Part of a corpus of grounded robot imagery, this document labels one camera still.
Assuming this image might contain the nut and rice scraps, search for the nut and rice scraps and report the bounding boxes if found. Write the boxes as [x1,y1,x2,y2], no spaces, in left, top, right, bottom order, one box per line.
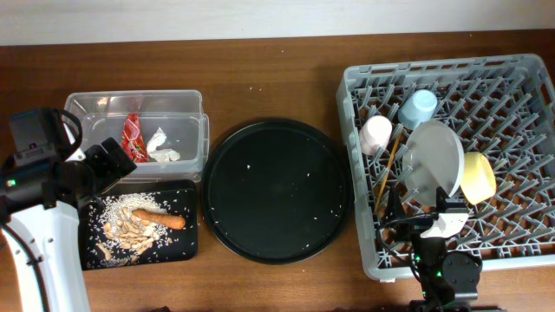
[88,193,173,268]

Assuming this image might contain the red snack wrapper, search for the red snack wrapper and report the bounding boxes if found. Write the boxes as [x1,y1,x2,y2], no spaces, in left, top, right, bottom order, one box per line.
[121,114,149,163]

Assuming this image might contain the wooden chopstick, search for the wooden chopstick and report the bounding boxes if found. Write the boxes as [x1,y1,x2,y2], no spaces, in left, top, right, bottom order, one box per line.
[375,151,396,210]
[379,124,403,192]

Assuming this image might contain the pale grey plate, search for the pale grey plate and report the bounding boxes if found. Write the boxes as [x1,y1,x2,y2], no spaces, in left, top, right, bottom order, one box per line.
[402,120,464,206]

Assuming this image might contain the round black tray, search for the round black tray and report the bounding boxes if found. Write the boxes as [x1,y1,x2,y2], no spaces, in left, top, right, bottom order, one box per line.
[200,119,354,265]

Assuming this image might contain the black rectangular tray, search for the black rectangular tray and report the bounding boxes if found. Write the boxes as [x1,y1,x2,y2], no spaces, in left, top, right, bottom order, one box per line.
[78,180,198,270]

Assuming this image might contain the blue cup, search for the blue cup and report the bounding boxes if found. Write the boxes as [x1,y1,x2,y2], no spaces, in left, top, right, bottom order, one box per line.
[398,89,438,130]

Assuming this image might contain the yellow bowl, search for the yellow bowl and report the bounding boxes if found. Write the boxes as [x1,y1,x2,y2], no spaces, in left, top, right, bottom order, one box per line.
[460,152,497,205]

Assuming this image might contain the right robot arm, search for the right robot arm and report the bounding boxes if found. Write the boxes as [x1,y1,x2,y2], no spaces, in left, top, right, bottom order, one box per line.
[380,186,482,312]

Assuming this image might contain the pink cup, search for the pink cup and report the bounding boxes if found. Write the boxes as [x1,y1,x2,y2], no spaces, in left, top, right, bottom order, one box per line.
[359,115,393,156]

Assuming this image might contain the white tissue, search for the white tissue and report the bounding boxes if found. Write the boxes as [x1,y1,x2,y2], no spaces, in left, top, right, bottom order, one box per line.
[147,127,180,162]

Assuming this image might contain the grey dishwasher rack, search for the grey dishwasher rack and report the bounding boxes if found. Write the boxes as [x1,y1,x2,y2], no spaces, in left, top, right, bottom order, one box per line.
[336,55,554,282]

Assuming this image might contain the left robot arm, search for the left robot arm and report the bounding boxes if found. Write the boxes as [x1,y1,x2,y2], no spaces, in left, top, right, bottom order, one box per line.
[1,138,136,311]

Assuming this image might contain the orange carrot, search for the orange carrot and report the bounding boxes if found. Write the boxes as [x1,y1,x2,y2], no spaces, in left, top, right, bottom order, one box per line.
[132,209,186,230]

